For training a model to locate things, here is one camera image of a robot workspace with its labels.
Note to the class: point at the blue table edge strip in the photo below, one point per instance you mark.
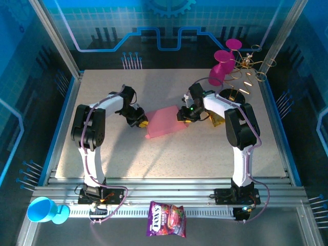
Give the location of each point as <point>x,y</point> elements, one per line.
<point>57,135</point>
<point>283,128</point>

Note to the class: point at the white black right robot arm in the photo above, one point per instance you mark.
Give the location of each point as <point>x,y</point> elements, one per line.
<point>241,128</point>

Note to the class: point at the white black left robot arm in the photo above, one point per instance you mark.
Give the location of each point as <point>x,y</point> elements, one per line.
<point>88,128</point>

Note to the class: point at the yellow snack packet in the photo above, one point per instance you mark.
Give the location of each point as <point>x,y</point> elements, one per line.
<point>217,121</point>

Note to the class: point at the purple candy bag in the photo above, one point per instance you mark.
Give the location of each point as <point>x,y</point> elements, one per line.
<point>165,220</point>

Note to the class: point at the blue plastic goblet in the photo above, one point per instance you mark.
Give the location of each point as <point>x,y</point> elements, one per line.
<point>41,208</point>

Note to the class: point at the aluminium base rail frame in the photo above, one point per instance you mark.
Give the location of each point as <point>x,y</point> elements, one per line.
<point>166,191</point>

